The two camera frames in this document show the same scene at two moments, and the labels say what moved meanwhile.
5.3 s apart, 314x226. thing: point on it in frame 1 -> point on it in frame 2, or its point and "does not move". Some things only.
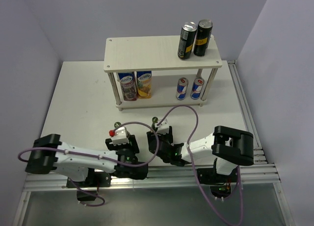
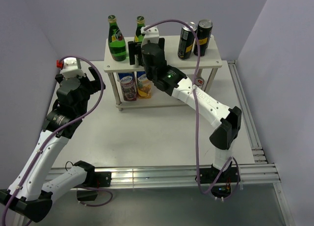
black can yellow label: x=202 y=37 does not move
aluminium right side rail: x=259 y=154 does not move
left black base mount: x=94 y=179 does not move
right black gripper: x=169 y=136 -> x=135 y=48
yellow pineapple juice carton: x=144 y=84 does not move
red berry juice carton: x=128 y=86 does not move
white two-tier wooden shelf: x=151 y=53 does not move
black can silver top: x=186 y=40 does not move
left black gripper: x=133 y=147 -> x=94 y=86
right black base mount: x=220 y=184 does not move
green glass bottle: x=117 y=124 -> x=116 y=42
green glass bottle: x=155 y=120 -> x=138 y=37
